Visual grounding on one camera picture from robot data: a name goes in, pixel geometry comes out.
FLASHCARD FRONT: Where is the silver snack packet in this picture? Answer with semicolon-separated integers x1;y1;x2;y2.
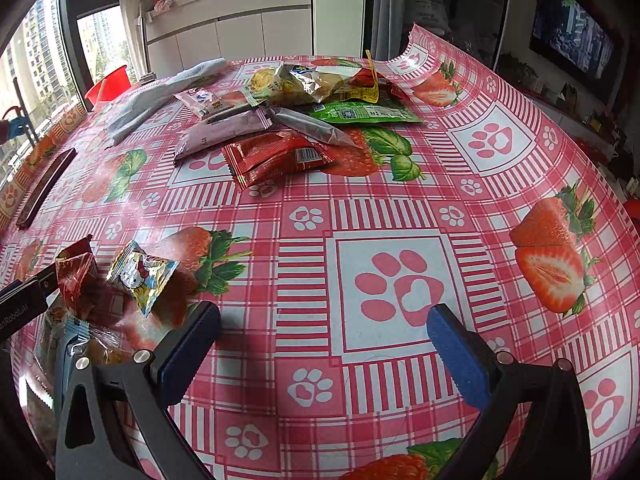
267;106;362;150

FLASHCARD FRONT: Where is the cream foil snack bag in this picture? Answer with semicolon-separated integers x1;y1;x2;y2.
280;62;368;107

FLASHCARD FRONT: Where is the red plastic basin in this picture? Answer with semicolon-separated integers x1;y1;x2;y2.
84;64;132;107

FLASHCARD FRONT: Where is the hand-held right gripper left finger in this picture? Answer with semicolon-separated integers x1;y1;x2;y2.
54;301;222;480

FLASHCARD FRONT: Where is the pale curtain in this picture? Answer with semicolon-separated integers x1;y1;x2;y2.
367;0;408;61

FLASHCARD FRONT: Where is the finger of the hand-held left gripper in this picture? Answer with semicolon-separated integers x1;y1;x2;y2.
27;260;60;289

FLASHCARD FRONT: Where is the white pink-edged snack packet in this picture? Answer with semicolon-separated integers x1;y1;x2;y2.
173;87;227;120

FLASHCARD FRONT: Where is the wall television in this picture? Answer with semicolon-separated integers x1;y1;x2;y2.
529;0;628;103

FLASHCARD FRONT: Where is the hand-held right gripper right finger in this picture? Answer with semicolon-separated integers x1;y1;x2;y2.
426;303;593;480

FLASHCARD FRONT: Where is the green snack packet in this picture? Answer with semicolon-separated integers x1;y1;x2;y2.
305;101;425;125

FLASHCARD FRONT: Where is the long mauve snack packet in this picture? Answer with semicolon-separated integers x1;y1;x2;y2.
174;110;275;167

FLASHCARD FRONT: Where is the red snack packet white print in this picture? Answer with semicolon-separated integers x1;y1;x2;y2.
55;235;126;333

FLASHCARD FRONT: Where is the dark red smartphone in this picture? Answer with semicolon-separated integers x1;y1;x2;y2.
15;149;77;230

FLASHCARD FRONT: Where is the pale cloth towel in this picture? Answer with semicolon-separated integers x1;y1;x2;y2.
107;59;228;146

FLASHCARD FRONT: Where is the red and yellow snack packet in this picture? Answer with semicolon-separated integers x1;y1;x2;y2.
345;50;411;106

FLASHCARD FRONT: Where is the red striped snack packet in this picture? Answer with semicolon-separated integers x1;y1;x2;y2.
221;131;335;192

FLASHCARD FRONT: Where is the cartoon cat candy packet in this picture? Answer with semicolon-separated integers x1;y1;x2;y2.
106;240;180;317

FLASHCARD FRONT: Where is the strawberry print tablecloth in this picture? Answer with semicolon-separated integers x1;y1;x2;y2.
0;22;640;480

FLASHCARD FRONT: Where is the white cabinet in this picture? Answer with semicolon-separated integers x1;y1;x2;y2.
142;0;315;78

